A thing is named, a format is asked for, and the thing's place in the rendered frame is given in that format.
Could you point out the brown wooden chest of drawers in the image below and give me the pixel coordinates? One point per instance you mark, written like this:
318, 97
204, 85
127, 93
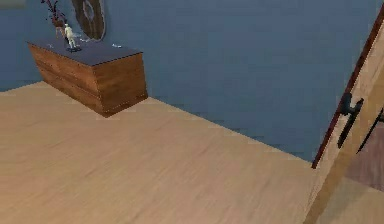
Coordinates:
86, 76

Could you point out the white figurine on dark base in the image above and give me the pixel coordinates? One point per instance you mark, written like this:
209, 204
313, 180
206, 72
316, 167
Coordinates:
70, 35

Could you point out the brown vase with red twigs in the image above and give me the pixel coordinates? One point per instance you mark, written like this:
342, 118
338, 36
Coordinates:
57, 20

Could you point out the pale wooden room door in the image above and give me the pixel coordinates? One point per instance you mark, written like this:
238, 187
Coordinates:
361, 100

